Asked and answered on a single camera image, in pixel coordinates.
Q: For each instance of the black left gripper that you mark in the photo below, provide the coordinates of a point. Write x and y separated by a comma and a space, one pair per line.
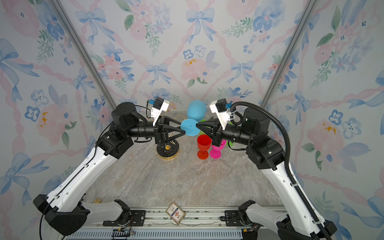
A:
159, 132

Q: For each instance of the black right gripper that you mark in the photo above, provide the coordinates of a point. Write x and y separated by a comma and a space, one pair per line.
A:
216, 133

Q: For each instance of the red wine glass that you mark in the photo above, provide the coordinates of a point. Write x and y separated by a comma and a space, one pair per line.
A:
204, 143

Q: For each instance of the teal wine glass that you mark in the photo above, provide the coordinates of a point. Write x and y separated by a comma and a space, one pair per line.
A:
195, 113

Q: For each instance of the pink wine glass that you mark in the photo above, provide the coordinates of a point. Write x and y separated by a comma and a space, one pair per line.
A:
216, 152

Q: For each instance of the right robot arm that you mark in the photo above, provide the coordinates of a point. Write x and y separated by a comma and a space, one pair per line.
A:
302, 221

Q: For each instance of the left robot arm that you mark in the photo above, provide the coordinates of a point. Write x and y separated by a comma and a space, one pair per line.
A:
63, 208

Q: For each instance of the gold wine glass rack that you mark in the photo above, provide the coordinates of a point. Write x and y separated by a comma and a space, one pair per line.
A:
169, 150

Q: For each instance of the diamond label card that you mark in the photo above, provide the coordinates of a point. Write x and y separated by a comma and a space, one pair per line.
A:
175, 213

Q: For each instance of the small yellow block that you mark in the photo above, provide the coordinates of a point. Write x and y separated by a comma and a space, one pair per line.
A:
97, 201

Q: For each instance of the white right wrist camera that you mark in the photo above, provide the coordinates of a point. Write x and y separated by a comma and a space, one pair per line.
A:
220, 108

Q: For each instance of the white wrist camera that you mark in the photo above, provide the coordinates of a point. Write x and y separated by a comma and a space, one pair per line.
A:
159, 105
220, 108

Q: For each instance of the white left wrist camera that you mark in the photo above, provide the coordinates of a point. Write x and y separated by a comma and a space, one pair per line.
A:
159, 105

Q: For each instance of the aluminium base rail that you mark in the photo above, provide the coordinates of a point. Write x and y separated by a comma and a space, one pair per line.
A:
200, 223

